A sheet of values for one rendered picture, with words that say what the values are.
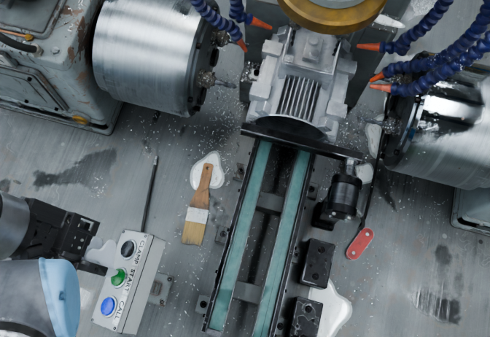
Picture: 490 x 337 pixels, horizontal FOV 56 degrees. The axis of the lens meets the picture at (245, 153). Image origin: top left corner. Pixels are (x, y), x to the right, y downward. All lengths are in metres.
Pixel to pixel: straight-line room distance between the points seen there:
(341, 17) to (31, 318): 0.55
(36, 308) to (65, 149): 0.76
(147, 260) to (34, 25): 0.47
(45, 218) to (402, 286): 0.80
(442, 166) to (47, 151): 0.91
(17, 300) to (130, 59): 0.52
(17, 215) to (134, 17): 0.43
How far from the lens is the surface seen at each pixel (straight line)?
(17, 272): 0.56
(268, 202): 1.09
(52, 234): 0.75
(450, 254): 1.23
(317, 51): 0.92
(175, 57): 0.89
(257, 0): 0.96
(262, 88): 0.93
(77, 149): 1.24
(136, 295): 0.86
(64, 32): 0.95
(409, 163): 0.94
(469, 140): 0.92
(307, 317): 1.06
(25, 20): 0.97
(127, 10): 0.94
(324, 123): 0.90
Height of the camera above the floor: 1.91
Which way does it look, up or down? 71 degrees down
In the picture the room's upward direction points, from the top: 3 degrees clockwise
